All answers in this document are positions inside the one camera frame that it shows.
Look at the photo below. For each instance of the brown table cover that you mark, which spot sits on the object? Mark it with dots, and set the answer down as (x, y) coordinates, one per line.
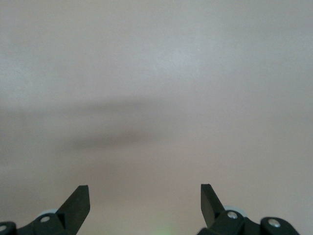
(156, 98)

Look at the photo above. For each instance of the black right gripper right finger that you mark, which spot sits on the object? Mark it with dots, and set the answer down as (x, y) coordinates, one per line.
(212, 213)

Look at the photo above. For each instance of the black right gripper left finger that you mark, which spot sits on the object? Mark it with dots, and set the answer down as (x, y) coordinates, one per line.
(73, 213)

